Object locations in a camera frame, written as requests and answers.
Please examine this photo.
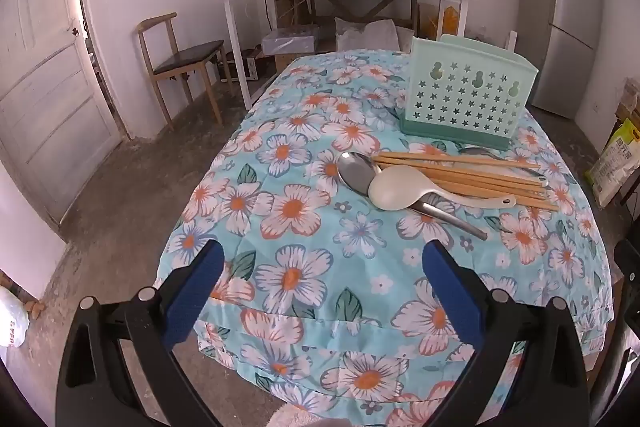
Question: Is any white rice paddle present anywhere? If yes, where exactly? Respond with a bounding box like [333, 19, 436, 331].
[368, 166, 516, 210]

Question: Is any large steel spoon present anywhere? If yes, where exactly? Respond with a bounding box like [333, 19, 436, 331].
[337, 152, 488, 241]

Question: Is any small steel spoon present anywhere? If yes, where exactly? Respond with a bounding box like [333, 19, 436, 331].
[459, 146, 549, 186]

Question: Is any rice bag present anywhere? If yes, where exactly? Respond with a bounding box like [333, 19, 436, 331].
[586, 119, 639, 208]

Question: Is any floral blue tablecloth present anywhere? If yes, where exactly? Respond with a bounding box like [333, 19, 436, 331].
[157, 51, 614, 426]

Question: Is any white wooden door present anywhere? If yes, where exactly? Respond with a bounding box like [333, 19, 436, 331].
[1, 0, 122, 223]

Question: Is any green plastic utensil basket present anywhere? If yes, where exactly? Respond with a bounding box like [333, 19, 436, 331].
[400, 35, 538, 150]

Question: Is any wooden chair black seat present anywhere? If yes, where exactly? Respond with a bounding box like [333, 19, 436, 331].
[136, 12, 234, 129]

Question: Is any white pillow bag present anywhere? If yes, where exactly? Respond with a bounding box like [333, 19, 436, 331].
[335, 17, 400, 52]

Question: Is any grey refrigerator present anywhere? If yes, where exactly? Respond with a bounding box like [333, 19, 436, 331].
[515, 0, 603, 119]

